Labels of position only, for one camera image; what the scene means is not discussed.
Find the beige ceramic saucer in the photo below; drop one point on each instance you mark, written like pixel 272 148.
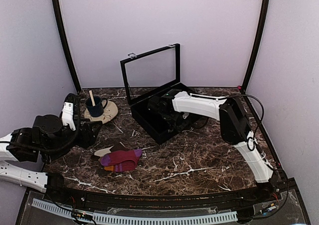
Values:
pixel 110 112

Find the black frame post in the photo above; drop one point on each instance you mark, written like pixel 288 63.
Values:
pixel 256 45
pixel 65 45

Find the green circuit board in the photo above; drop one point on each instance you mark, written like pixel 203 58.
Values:
pixel 81 215

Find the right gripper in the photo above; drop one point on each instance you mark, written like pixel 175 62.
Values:
pixel 181 127

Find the right black frame post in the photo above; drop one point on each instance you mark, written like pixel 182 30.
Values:
pixel 256 45

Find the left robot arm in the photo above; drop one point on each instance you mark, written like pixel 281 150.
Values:
pixel 49 139

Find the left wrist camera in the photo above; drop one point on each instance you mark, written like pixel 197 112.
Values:
pixel 70 112

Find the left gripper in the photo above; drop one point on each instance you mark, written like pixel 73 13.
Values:
pixel 86 138

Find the white cable duct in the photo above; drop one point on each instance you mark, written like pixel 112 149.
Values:
pixel 139 217

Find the black display box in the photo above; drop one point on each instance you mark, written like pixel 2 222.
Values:
pixel 151 74

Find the black front rail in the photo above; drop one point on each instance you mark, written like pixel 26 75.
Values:
pixel 98 200

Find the cream brown sock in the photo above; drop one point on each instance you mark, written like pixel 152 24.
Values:
pixel 97 155

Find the dark blue mug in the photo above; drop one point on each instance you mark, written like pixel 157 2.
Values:
pixel 97 109

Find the left black frame post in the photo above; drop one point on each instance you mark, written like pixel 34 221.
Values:
pixel 65 45

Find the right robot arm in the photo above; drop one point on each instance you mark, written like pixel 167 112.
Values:
pixel 176 105

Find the magenta purple sock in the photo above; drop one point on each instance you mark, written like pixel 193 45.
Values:
pixel 121 161

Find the wooden stir stick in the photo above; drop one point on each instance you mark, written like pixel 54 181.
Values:
pixel 92 98

